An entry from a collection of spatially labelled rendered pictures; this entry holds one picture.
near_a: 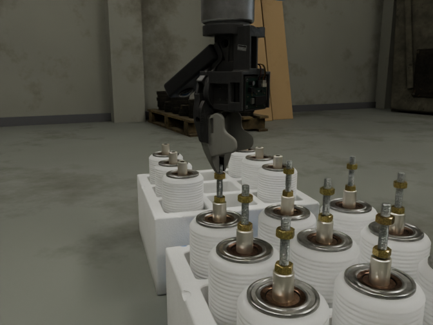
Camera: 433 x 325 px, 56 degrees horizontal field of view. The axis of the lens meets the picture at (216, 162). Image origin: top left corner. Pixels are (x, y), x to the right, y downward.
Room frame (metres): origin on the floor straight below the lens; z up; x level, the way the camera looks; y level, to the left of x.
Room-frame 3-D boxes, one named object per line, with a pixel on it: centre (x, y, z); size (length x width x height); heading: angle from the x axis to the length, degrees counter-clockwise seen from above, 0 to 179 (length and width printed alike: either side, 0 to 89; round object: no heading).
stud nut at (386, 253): (0.42, -0.18, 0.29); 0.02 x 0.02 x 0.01; 77
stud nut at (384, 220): (0.42, -0.18, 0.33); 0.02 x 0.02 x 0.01; 77
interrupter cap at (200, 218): (0.61, 0.00, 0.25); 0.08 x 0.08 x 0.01
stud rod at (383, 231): (0.42, -0.18, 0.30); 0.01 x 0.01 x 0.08
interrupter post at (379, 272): (0.42, -0.18, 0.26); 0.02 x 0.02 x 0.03
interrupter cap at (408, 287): (0.42, -0.18, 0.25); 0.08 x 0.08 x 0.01
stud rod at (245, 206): (0.50, -0.04, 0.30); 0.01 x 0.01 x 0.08
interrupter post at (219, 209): (0.61, 0.00, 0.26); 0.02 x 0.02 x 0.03
